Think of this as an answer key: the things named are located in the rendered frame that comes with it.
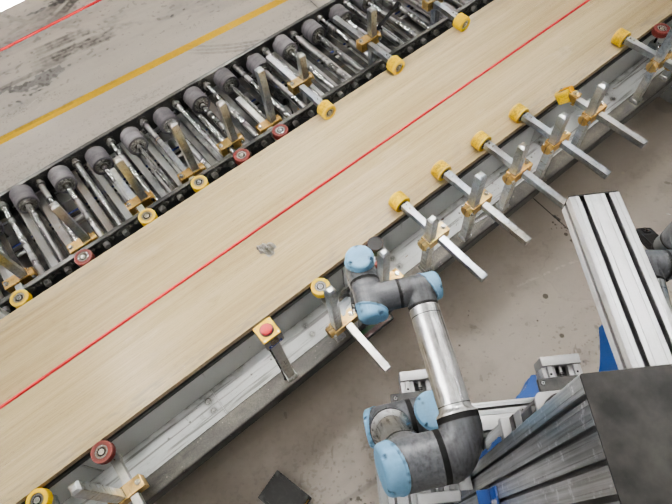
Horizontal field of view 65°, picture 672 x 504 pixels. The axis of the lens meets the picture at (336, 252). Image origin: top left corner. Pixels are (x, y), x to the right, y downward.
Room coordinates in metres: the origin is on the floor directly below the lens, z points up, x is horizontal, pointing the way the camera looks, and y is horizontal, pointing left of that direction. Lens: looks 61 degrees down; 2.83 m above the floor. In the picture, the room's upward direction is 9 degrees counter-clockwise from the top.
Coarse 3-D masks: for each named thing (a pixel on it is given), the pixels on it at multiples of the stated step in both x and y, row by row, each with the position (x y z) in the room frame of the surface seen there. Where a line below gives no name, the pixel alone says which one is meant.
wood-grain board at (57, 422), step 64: (512, 0) 2.50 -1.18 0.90; (576, 0) 2.42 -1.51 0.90; (640, 0) 2.34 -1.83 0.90; (448, 64) 2.08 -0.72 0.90; (512, 64) 2.01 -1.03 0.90; (576, 64) 1.95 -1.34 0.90; (320, 128) 1.78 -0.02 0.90; (384, 128) 1.72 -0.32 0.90; (448, 128) 1.66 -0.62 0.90; (512, 128) 1.60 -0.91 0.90; (256, 192) 1.46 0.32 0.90; (320, 192) 1.40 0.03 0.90; (384, 192) 1.35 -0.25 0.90; (128, 256) 1.22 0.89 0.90; (192, 256) 1.17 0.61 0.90; (256, 256) 1.12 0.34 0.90; (320, 256) 1.08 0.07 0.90; (0, 320) 1.00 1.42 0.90; (64, 320) 0.96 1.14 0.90; (192, 320) 0.87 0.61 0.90; (256, 320) 0.83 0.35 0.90; (0, 384) 0.73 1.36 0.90; (64, 384) 0.69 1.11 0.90; (128, 384) 0.65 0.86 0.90; (0, 448) 0.48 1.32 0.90; (64, 448) 0.45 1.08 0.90
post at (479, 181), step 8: (480, 176) 1.17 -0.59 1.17; (472, 184) 1.18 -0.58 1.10; (480, 184) 1.16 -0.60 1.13; (472, 192) 1.18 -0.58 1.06; (480, 192) 1.16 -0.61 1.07; (472, 200) 1.17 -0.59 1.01; (464, 216) 1.18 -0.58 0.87; (472, 216) 1.16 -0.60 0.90; (464, 224) 1.17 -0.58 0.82; (472, 224) 1.17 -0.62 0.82; (464, 232) 1.17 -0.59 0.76
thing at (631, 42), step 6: (630, 36) 2.02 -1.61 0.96; (624, 42) 2.01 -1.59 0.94; (630, 42) 1.98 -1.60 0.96; (636, 42) 1.97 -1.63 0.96; (636, 48) 1.95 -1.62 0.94; (642, 48) 1.93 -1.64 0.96; (648, 48) 1.92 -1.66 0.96; (642, 54) 1.92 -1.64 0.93; (648, 54) 1.89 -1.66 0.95; (654, 54) 1.87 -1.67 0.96; (666, 66) 1.81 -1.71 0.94
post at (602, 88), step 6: (600, 84) 1.57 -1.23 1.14; (606, 84) 1.56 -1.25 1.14; (600, 90) 1.56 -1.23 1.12; (606, 90) 1.56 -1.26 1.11; (594, 96) 1.57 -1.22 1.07; (600, 96) 1.55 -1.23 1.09; (594, 102) 1.56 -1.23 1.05; (600, 102) 1.56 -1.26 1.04; (588, 108) 1.57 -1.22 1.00; (594, 108) 1.55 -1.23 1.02; (588, 114) 1.56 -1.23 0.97; (582, 126) 1.56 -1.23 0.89; (588, 126) 1.56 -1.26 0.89; (576, 132) 1.57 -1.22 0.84; (582, 132) 1.55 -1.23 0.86; (576, 138) 1.56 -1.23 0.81; (582, 138) 1.56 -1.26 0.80; (576, 144) 1.55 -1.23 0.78
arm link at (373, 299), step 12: (360, 276) 0.58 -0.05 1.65; (372, 276) 0.58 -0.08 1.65; (360, 288) 0.55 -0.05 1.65; (372, 288) 0.55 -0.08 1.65; (384, 288) 0.54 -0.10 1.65; (396, 288) 0.54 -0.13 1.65; (360, 300) 0.52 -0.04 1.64; (372, 300) 0.51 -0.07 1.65; (384, 300) 0.51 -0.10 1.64; (396, 300) 0.51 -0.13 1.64; (360, 312) 0.50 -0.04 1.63; (372, 312) 0.48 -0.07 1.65; (384, 312) 0.48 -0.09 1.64; (372, 324) 0.48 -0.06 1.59
